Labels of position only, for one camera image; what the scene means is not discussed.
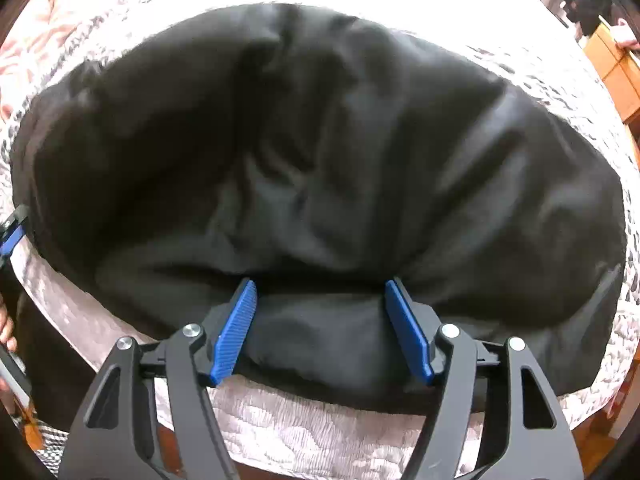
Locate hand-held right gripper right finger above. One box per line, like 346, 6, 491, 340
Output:
384, 277, 585, 480

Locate black pants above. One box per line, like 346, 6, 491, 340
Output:
11, 2, 628, 415

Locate wooden furniture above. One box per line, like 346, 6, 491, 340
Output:
582, 22, 640, 126

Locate person's left hand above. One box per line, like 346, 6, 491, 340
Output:
0, 305, 18, 391

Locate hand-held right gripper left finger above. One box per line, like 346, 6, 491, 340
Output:
58, 278, 259, 480

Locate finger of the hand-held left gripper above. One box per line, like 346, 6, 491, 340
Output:
0, 204, 31, 266

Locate white patterned blanket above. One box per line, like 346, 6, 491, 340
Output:
0, 0, 640, 477

